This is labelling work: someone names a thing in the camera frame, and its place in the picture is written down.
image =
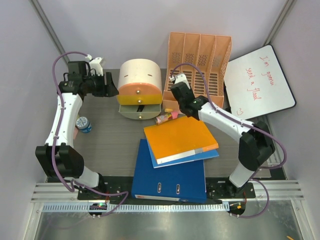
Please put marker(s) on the orange folder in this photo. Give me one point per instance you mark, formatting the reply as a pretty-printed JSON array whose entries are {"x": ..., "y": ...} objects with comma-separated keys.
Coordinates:
[{"x": 179, "y": 138}]

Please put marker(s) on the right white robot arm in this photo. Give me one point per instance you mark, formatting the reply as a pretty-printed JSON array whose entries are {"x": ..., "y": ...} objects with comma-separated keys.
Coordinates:
[{"x": 254, "y": 146}]

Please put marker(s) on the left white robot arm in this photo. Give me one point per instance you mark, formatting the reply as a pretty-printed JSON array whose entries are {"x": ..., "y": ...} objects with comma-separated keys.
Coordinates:
[{"x": 58, "y": 157}]

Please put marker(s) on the blue ring binder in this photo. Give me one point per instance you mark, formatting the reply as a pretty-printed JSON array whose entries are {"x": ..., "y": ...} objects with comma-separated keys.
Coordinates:
[{"x": 144, "y": 171}]

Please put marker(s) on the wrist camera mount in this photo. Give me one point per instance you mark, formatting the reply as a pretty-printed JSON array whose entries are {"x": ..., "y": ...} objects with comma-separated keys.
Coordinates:
[
  {"x": 96, "y": 65},
  {"x": 179, "y": 78}
]

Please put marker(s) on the pink sticky note pad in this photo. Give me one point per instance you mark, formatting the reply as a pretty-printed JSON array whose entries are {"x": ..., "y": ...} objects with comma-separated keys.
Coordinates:
[{"x": 75, "y": 132}]

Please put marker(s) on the orange desk file organizer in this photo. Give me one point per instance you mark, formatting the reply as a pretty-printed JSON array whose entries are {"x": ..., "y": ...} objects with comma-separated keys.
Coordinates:
[{"x": 195, "y": 54}]

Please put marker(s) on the white arched drawer cabinet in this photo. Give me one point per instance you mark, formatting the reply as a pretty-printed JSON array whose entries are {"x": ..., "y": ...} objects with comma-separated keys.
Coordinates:
[{"x": 140, "y": 77}]

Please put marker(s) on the white dry-erase board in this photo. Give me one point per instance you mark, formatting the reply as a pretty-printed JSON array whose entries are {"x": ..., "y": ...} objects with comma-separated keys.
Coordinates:
[{"x": 256, "y": 84}]

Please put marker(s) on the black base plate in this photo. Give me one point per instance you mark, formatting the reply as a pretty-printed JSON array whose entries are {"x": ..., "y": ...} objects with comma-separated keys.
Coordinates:
[{"x": 189, "y": 191}]

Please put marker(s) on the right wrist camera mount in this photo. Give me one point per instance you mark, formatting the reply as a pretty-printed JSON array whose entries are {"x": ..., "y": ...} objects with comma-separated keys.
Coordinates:
[{"x": 179, "y": 78}]

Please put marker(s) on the perforated cable tray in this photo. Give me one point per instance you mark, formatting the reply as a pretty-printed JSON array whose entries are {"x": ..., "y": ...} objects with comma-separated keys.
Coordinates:
[{"x": 98, "y": 207}]

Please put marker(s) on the yellow cabinet drawer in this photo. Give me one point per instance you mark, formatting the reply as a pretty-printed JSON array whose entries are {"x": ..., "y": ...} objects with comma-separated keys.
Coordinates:
[{"x": 147, "y": 99}]

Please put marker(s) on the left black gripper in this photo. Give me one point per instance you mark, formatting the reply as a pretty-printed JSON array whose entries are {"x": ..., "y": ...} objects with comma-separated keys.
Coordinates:
[{"x": 108, "y": 90}]

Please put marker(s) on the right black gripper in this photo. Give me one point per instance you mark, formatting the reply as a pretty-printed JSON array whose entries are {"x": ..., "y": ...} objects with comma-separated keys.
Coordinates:
[{"x": 191, "y": 91}]

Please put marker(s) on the light blue thin folder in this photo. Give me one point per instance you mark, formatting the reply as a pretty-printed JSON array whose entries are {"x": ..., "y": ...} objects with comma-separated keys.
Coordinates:
[{"x": 190, "y": 157}]

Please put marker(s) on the black binder clip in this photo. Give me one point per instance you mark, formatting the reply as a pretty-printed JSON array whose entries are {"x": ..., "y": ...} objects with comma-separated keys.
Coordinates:
[{"x": 140, "y": 108}]

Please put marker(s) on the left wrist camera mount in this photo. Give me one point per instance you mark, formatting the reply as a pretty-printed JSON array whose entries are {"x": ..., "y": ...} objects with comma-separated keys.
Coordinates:
[{"x": 96, "y": 65}]

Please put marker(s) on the small blue-label bottle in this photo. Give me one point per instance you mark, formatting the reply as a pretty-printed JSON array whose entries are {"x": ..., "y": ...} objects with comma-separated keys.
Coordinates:
[{"x": 83, "y": 124}]

